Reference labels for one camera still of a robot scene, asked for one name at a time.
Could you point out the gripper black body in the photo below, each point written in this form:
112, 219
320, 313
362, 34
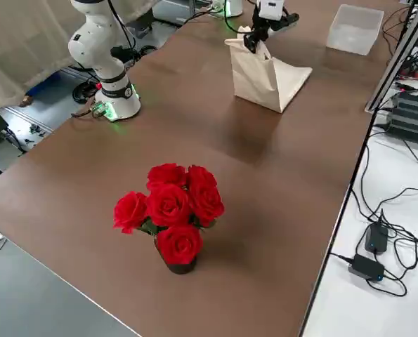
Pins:
259, 28

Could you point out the cream tablecloth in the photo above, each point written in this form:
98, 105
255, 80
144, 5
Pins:
258, 80

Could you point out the clear plastic box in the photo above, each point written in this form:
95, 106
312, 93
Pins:
349, 42

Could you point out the black finned electronics box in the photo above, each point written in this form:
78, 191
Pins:
410, 116

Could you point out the red artificial rose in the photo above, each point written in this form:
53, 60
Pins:
202, 179
166, 175
168, 205
180, 245
207, 205
129, 210

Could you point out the usb hub with plugs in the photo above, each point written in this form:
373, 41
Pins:
410, 68

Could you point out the black power adapter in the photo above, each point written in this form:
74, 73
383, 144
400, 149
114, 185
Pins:
366, 267
376, 238

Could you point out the beige curtain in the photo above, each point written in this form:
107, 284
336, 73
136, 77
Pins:
19, 52

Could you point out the dark flower vase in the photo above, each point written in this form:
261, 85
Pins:
180, 268

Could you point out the aluminium camera post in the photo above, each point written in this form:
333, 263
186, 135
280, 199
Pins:
398, 52

